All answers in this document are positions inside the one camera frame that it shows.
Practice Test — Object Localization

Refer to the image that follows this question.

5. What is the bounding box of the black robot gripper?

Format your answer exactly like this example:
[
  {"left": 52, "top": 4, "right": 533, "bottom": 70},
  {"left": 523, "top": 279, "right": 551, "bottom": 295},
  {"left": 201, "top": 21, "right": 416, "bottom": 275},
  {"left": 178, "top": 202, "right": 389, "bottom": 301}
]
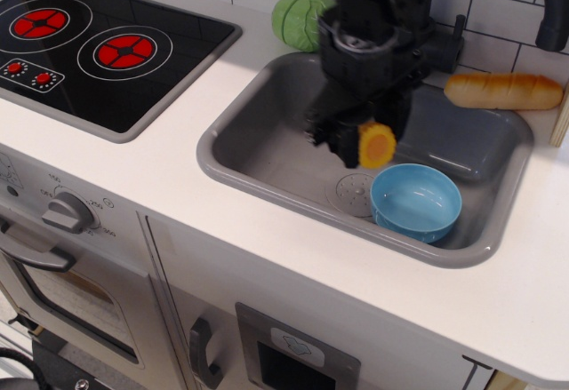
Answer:
[{"left": 305, "top": 12, "right": 429, "bottom": 169}]

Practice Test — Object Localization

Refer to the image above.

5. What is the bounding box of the yellow toy corn piece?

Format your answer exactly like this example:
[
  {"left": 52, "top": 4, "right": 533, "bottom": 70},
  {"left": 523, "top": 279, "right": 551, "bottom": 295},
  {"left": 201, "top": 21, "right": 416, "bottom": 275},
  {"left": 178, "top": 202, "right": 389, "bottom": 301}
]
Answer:
[{"left": 358, "top": 122, "right": 397, "bottom": 169}]

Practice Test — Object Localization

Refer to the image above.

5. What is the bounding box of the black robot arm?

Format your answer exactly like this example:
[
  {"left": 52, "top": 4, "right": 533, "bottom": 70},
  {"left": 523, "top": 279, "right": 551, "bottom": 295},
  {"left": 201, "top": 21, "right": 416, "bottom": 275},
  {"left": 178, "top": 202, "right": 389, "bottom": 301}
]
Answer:
[{"left": 305, "top": 0, "right": 434, "bottom": 168}]

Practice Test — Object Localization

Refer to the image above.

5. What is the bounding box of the blue plastic bowl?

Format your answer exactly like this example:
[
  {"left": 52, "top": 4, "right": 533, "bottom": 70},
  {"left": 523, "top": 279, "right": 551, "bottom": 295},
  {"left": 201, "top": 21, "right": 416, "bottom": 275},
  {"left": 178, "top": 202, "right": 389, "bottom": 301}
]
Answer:
[{"left": 370, "top": 163, "right": 462, "bottom": 243}]

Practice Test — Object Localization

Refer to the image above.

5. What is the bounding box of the grey plastic sink basin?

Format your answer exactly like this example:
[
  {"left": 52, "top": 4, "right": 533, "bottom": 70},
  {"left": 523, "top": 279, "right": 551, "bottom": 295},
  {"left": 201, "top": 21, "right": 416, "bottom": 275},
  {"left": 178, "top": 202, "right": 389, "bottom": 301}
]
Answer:
[{"left": 197, "top": 53, "right": 533, "bottom": 268}]

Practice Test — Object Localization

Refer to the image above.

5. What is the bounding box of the black sink faucet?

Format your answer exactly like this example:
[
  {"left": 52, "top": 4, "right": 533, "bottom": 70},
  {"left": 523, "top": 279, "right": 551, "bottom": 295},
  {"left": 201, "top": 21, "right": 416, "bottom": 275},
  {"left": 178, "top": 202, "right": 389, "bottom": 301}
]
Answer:
[{"left": 430, "top": 0, "right": 568, "bottom": 84}]

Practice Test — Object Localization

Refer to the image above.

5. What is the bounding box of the green toy cabbage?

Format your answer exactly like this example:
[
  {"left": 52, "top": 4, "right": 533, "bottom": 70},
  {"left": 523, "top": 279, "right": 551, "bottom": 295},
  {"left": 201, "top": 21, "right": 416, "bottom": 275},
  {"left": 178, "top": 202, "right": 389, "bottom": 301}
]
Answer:
[{"left": 271, "top": 0, "right": 335, "bottom": 52}]

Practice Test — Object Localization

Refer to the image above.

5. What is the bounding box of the toy bread baguette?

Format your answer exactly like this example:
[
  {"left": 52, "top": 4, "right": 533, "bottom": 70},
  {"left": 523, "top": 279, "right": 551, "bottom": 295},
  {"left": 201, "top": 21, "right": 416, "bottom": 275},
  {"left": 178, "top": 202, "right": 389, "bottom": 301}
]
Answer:
[{"left": 444, "top": 73, "right": 564, "bottom": 110}]

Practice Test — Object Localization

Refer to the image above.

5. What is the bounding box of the grey dispenser panel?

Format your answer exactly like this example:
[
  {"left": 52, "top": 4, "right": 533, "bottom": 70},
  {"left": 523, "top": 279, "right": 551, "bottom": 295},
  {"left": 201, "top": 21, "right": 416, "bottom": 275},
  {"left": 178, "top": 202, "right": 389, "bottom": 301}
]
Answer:
[{"left": 236, "top": 303, "right": 361, "bottom": 390}]

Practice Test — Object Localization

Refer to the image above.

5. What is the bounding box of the black toy stove top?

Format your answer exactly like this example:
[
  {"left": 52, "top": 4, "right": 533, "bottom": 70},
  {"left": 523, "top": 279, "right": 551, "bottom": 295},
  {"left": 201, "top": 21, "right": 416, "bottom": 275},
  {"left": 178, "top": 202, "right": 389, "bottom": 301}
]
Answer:
[{"left": 1, "top": 0, "right": 242, "bottom": 143}]

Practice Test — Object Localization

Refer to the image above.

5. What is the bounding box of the grey oven dial knob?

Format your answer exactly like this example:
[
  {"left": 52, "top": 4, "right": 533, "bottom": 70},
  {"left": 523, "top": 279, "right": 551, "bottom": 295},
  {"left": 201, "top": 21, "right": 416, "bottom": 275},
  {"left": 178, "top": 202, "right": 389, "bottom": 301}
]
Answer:
[{"left": 42, "top": 192, "right": 94, "bottom": 234}]

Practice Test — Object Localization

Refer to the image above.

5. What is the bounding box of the toy oven door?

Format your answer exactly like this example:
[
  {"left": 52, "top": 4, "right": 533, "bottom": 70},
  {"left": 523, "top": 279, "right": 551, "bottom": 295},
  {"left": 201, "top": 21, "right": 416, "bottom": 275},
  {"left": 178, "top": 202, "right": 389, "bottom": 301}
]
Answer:
[{"left": 0, "top": 205, "right": 179, "bottom": 390}]

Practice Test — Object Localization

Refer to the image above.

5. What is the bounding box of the grey cabinet door handle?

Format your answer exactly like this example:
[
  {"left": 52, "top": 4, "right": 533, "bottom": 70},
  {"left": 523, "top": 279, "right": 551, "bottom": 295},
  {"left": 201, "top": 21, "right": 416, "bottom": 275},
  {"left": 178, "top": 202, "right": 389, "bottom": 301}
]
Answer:
[{"left": 188, "top": 318, "right": 223, "bottom": 389}]

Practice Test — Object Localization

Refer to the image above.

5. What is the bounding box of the grey oven door handle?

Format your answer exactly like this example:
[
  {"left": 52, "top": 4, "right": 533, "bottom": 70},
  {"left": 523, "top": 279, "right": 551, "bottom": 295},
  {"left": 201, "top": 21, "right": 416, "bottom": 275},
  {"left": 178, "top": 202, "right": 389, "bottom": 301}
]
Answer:
[{"left": 1, "top": 218, "right": 76, "bottom": 273}]

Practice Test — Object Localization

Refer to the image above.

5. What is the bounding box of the black cable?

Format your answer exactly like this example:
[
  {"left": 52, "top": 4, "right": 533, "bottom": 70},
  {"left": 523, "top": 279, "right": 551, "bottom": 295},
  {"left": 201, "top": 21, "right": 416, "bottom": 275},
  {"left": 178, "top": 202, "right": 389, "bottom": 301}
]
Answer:
[{"left": 0, "top": 347, "right": 57, "bottom": 390}]

